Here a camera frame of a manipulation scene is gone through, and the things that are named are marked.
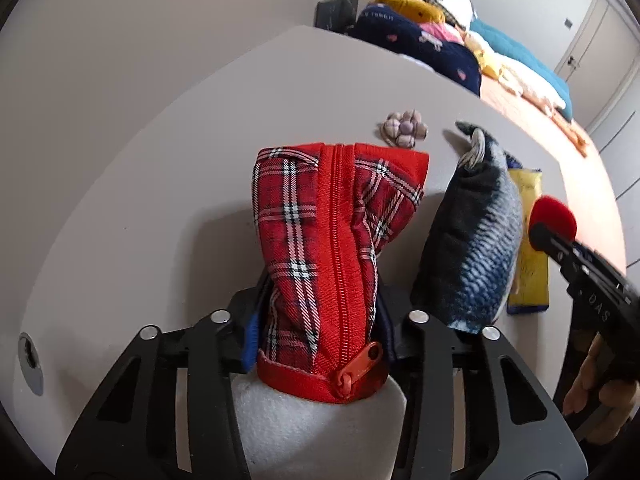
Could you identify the bed with orange sheet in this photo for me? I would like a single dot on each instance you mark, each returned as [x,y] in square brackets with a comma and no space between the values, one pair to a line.
[575,175]

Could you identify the red plaid white plush pouch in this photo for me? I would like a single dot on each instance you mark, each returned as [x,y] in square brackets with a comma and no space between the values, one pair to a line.
[320,240]

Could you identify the red foam ball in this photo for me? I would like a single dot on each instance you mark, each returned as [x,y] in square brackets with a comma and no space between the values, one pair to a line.
[552,212]

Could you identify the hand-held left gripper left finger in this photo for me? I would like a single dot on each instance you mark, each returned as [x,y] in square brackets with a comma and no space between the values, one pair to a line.
[250,347]

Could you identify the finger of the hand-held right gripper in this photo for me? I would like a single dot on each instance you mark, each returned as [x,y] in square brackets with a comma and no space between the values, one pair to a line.
[547,240]

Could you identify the white goose plush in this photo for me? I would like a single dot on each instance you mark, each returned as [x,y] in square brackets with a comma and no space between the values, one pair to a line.
[530,85]

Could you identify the yellow packet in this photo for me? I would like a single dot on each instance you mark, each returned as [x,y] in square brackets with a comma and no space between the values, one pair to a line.
[530,280]

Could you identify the black wall sockets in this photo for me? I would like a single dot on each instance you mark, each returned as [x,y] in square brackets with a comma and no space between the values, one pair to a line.
[337,10]

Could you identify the mustard yellow plush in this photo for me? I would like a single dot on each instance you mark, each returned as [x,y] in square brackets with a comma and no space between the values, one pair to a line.
[407,7]

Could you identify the person's right hand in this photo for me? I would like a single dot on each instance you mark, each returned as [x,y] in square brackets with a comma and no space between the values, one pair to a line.
[622,405]

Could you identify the teal pillow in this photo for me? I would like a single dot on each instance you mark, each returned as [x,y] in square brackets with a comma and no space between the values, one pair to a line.
[525,60]

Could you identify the grey door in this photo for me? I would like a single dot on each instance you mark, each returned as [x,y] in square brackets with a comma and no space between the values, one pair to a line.
[595,30]

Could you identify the pink cloth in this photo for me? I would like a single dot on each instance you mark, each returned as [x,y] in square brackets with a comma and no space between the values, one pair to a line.
[442,32]

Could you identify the blue fish plush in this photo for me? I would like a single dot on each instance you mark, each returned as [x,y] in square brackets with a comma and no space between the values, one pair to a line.
[470,240]

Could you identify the yellow duck plush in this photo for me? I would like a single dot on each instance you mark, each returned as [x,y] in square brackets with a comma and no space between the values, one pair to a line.
[485,57]

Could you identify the white pillow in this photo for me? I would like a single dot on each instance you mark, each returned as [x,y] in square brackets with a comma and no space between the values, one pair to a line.
[455,2]

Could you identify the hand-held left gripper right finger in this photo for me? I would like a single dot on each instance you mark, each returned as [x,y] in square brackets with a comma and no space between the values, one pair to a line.
[390,330]

